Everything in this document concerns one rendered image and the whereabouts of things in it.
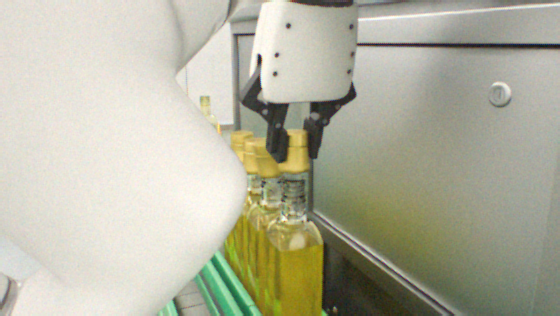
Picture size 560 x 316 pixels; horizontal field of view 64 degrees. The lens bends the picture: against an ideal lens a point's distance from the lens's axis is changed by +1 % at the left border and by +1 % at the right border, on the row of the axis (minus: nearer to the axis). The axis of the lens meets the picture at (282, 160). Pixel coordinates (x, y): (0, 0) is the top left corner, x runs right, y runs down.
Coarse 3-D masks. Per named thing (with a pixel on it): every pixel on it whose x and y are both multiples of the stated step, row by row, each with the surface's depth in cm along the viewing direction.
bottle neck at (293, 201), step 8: (288, 176) 51; (296, 176) 51; (304, 176) 51; (288, 184) 49; (296, 184) 49; (304, 184) 50; (288, 192) 50; (296, 192) 49; (304, 192) 50; (288, 200) 50; (296, 200) 50; (304, 200) 50; (288, 208) 50; (296, 208) 50; (304, 208) 51; (288, 216) 50; (296, 216) 50; (304, 216) 51
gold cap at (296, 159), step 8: (288, 136) 48; (296, 136) 48; (304, 136) 48; (288, 144) 48; (296, 144) 48; (304, 144) 48; (288, 152) 48; (296, 152) 48; (304, 152) 48; (288, 160) 48; (296, 160) 48; (304, 160) 49; (280, 168) 49; (288, 168) 48; (296, 168) 48; (304, 168) 49
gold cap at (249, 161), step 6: (252, 138) 61; (258, 138) 61; (246, 144) 59; (246, 150) 59; (252, 150) 59; (246, 156) 59; (252, 156) 59; (246, 162) 60; (252, 162) 59; (246, 168) 60; (252, 168) 59
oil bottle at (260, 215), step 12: (264, 204) 56; (252, 216) 56; (264, 216) 54; (276, 216) 55; (252, 228) 56; (264, 228) 54; (252, 240) 57; (252, 252) 57; (264, 252) 55; (252, 264) 58; (264, 264) 55; (252, 276) 59; (264, 276) 56; (252, 288) 59; (264, 288) 56; (264, 300) 57; (264, 312) 57
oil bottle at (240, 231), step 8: (248, 192) 61; (256, 192) 60; (248, 200) 60; (256, 200) 60; (248, 208) 59; (240, 216) 61; (240, 224) 61; (240, 232) 61; (240, 240) 62; (240, 248) 62; (240, 256) 63; (240, 264) 63; (240, 272) 63; (240, 280) 64
